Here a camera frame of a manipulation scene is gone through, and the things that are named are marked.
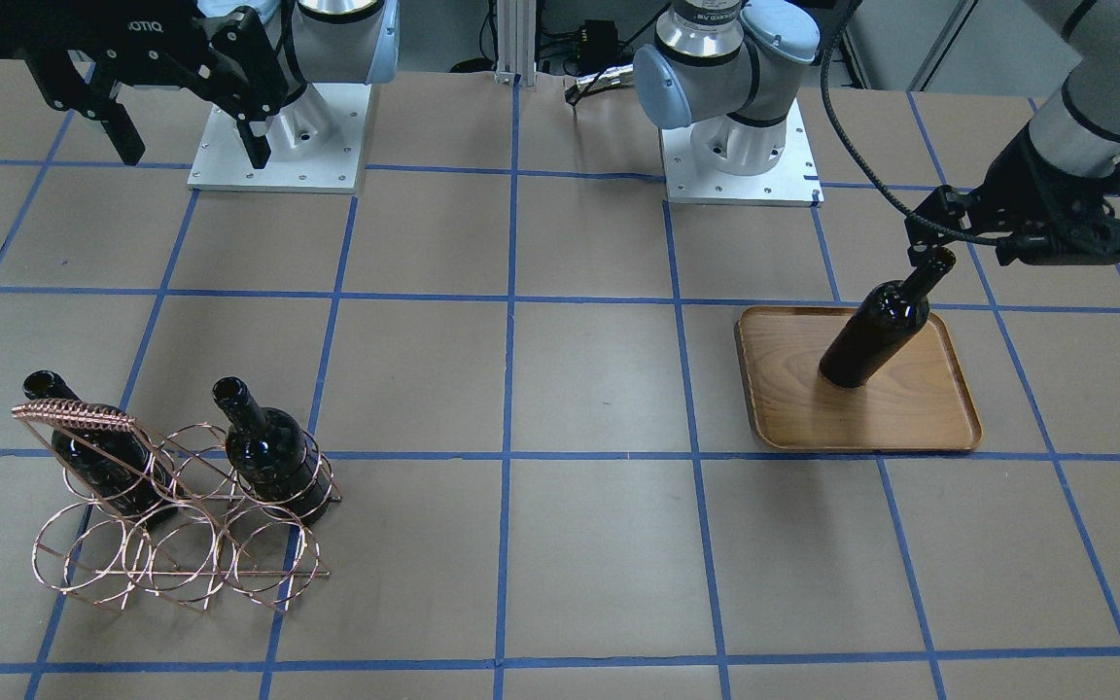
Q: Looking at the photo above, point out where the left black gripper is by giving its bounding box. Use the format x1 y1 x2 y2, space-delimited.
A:
905 129 1120 267

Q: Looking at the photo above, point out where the copper wire bottle basket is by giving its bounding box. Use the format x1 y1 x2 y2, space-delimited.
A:
12 399 332 614

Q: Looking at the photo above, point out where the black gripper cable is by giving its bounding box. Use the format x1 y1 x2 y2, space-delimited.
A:
819 0 940 227

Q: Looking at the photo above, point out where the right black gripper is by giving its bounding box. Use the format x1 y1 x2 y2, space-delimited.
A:
0 1 289 171

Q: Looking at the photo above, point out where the aluminium frame post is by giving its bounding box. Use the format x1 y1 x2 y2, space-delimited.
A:
492 0 542 91

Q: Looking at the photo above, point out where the dark wine bottle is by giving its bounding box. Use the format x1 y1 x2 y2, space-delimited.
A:
819 249 956 389
22 370 177 526
212 376 333 528

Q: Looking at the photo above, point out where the wooden serving tray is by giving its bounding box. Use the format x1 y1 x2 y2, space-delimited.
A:
734 305 984 452

